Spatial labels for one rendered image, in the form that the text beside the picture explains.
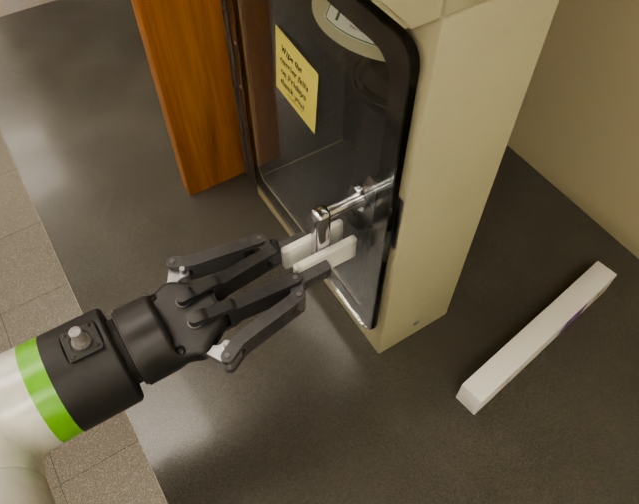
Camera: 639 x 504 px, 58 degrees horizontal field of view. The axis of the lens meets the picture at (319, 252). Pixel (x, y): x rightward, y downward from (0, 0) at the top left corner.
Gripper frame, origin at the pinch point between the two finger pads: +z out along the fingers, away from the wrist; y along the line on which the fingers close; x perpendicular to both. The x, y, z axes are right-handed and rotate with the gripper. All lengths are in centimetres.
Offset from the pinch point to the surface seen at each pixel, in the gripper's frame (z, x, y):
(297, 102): 4.4, -9.0, 11.1
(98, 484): -47, 115, 35
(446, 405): 8.7, 20.4, -15.2
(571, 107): 49, 10, 8
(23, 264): -44, 115, 117
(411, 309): 9.6, 12.7, -5.3
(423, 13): 4.0, -27.6, -5.2
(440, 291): 13.9, 12.3, -5.3
